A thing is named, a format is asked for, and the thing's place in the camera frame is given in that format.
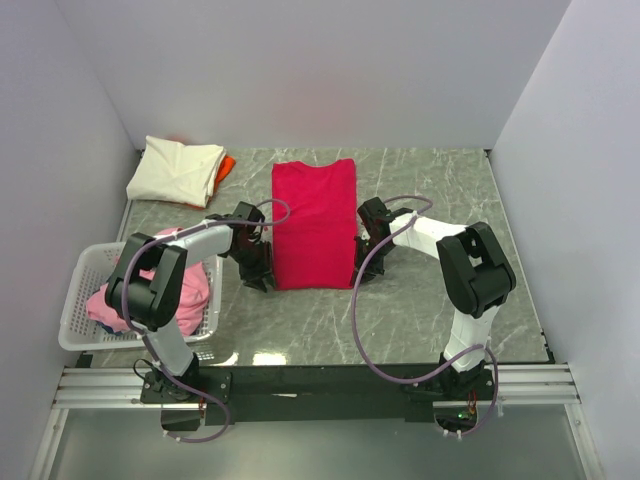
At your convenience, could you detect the pink t shirt in basket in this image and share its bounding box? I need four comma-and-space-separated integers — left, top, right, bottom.
86, 233, 210, 337

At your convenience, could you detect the aluminium rail frame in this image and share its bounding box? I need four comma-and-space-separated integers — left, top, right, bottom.
30, 362, 605, 479

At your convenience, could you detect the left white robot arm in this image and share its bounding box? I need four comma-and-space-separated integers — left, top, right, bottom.
105, 202, 276, 402

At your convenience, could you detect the black base beam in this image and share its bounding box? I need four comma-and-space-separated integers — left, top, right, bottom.
140, 364, 497, 431

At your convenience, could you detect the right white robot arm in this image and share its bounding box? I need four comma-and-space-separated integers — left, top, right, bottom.
350, 197, 517, 399

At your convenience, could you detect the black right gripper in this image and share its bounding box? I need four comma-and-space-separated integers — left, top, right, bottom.
350, 237, 393, 287

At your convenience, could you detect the red t shirt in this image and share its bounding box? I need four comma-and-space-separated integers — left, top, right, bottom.
271, 158, 358, 290

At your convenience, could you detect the folded cream t shirt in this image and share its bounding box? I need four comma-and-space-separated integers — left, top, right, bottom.
126, 136, 226, 208

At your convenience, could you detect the white plastic basket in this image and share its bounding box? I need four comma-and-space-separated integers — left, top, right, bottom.
58, 242, 223, 351

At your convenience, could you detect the folded orange t shirt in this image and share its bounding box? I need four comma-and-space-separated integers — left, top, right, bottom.
167, 135, 236, 210

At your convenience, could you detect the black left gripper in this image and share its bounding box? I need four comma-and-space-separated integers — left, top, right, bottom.
229, 240, 278, 293

